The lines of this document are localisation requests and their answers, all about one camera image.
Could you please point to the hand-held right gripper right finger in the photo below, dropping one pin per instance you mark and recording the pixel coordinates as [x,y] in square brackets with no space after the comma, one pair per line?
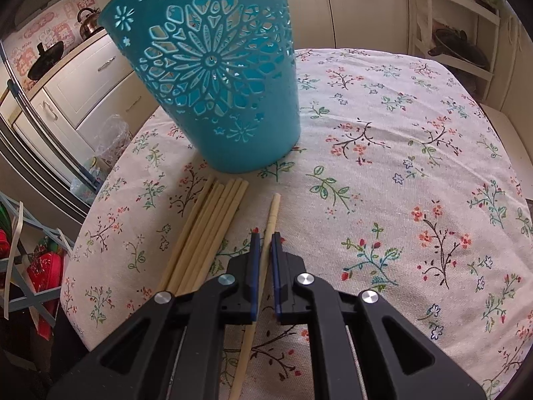
[276,275]

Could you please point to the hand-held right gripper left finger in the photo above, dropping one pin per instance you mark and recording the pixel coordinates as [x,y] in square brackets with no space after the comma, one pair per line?
[255,275]

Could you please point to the pale wooden chopstick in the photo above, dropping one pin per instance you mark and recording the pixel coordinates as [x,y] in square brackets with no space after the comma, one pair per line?
[270,221]

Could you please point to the bundle of wooden chopsticks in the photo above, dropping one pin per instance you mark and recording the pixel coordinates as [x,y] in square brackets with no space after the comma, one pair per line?
[200,237]

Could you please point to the blue perforated utensil holder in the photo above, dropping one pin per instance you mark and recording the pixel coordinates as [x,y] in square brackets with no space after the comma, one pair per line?
[275,129]

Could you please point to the floral tablecloth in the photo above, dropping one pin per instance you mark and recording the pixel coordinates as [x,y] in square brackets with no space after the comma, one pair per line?
[374,175]

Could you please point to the clear plastic bag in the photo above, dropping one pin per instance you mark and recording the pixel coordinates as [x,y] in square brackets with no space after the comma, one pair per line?
[110,137]

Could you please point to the red bag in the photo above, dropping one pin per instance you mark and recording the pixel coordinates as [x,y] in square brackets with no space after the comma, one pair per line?
[46,271]

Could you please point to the grey-blue folding rack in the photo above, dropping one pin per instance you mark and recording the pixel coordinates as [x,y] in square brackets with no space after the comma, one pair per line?
[16,298]

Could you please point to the white drawer base cabinet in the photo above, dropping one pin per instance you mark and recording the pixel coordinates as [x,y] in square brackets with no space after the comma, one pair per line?
[83,87]

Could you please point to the white door base cabinet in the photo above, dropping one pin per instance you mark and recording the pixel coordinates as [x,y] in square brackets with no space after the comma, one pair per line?
[316,8]

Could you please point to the black frying pan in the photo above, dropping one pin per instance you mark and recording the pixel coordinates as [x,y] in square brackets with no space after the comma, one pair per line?
[456,46]

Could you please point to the white shelf rack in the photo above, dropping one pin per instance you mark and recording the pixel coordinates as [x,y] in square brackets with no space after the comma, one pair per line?
[422,16]

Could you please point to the copper kettle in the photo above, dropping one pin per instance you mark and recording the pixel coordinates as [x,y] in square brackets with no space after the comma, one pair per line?
[88,25]

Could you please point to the black wok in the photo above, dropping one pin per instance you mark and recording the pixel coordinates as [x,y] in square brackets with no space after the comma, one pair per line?
[43,60]

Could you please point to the white tall cabinet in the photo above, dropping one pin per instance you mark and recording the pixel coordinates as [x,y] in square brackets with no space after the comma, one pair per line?
[506,71]

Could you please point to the metal sliding door frame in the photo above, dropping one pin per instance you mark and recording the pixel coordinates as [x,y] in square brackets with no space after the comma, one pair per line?
[25,150]

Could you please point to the pink wall stickers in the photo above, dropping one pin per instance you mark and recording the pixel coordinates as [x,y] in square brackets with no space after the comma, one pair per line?
[63,32]

